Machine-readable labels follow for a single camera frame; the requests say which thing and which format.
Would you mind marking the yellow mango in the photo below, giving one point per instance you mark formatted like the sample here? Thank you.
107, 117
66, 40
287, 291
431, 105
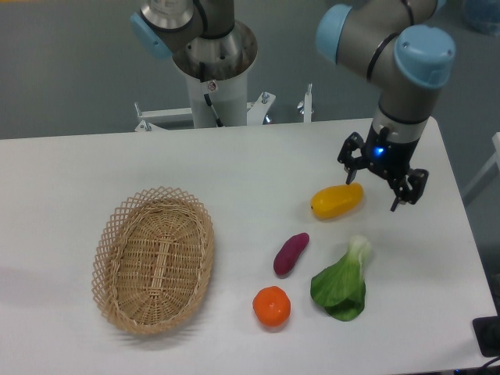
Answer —
335, 201

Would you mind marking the orange tangerine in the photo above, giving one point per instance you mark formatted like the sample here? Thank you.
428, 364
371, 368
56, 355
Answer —
272, 306

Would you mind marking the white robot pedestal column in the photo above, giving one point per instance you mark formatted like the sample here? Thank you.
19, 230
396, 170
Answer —
226, 98

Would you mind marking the white metal base frame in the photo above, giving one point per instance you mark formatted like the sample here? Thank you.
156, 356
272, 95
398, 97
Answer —
257, 113

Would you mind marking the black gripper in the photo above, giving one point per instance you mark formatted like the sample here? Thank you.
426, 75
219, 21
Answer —
388, 160

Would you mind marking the woven wicker basket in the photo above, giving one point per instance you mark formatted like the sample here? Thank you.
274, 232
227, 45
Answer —
154, 261

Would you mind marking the green bok choy leaf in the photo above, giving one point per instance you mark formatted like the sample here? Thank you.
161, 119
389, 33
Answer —
340, 289

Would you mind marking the white furniture piece at right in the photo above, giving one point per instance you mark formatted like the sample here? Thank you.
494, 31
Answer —
485, 175

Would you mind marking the purple sweet potato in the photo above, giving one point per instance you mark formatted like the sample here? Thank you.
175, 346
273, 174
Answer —
285, 260

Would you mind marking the black device at edge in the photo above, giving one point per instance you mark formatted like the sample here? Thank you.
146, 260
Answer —
486, 330

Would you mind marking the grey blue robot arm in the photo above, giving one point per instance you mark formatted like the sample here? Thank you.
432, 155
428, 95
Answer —
386, 42

